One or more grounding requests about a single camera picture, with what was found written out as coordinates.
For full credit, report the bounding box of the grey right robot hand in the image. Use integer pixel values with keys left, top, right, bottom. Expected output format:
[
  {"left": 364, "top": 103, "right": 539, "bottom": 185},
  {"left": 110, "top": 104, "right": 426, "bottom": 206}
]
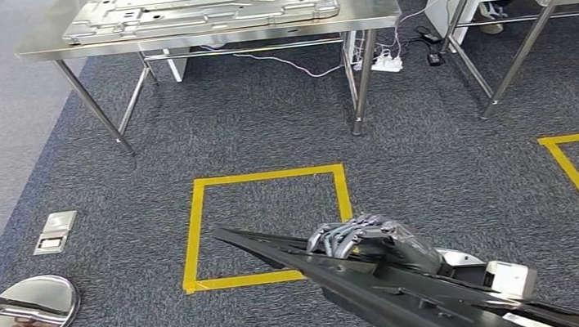
[{"left": 302, "top": 207, "right": 445, "bottom": 289}]

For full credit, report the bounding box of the black plastic panel part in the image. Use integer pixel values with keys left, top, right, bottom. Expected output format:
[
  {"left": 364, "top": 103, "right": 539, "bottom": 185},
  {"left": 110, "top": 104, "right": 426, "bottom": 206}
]
[{"left": 212, "top": 186, "right": 579, "bottom": 327}]

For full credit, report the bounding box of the white power strip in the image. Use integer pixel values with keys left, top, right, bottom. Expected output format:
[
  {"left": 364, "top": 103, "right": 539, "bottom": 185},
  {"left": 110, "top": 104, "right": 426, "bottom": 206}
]
[{"left": 368, "top": 48, "right": 404, "bottom": 77}]

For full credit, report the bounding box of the person's foot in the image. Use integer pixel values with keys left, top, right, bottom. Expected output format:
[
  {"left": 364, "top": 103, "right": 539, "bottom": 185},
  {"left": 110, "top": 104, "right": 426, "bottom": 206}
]
[{"left": 475, "top": 0, "right": 513, "bottom": 38}]

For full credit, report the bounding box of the white desk leg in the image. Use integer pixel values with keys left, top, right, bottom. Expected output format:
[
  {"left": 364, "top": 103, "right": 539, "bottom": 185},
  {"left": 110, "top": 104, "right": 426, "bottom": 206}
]
[{"left": 163, "top": 45, "right": 195, "bottom": 84}]

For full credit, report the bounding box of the stamped silver metal panel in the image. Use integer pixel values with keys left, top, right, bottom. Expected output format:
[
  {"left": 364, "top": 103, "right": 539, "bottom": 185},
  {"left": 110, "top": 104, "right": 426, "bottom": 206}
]
[{"left": 58, "top": 0, "right": 342, "bottom": 50}]

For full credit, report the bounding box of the silver floor socket box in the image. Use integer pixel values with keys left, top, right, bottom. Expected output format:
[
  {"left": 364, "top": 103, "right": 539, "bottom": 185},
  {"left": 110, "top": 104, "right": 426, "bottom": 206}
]
[{"left": 29, "top": 209, "right": 82, "bottom": 257}]

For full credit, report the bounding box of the white power cable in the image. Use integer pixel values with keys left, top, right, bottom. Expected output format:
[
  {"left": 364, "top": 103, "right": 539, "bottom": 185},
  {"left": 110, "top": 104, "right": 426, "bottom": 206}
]
[{"left": 200, "top": 29, "right": 346, "bottom": 92}]

